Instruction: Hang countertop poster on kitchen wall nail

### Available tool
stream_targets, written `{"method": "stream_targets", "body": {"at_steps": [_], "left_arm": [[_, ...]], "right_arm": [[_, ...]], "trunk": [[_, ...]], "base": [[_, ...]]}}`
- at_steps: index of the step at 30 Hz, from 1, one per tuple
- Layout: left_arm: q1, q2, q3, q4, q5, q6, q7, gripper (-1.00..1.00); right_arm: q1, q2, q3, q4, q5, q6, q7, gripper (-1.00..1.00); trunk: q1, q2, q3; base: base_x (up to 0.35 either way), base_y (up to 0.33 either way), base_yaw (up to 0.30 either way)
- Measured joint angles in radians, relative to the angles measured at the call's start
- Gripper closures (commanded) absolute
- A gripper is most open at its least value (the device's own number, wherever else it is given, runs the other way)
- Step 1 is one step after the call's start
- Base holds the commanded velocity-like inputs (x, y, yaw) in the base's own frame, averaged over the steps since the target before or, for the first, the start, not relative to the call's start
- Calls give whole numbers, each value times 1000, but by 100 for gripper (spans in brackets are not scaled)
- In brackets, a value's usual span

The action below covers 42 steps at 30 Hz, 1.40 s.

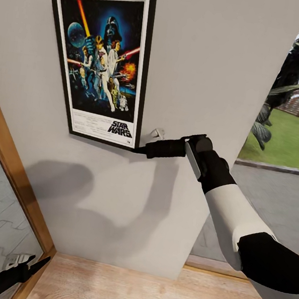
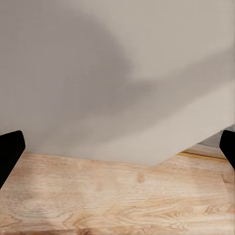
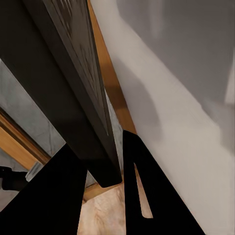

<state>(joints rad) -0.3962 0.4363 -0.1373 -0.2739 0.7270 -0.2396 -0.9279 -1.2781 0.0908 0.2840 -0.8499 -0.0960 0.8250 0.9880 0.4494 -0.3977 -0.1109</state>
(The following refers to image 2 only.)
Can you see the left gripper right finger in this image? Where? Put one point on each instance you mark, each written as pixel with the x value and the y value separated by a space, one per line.
pixel 227 146

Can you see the fixed window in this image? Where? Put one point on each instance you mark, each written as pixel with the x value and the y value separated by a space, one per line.
pixel 208 149

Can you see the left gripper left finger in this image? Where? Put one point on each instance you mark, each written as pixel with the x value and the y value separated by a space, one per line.
pixel 12 146

